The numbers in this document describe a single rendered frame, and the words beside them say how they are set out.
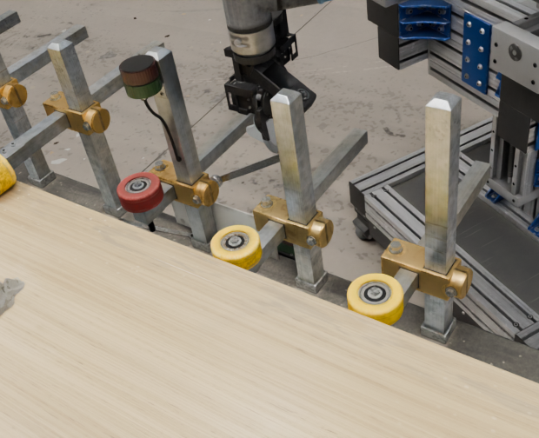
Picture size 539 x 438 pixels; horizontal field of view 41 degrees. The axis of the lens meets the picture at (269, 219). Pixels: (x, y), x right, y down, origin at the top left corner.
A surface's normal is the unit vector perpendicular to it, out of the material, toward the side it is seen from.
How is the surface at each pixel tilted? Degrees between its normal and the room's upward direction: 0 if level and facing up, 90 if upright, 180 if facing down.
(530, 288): 0
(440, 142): 90
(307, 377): 0
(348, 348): 0
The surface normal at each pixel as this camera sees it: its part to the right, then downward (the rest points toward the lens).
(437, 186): -0.55, 0.60
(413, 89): -0.14, -0.75
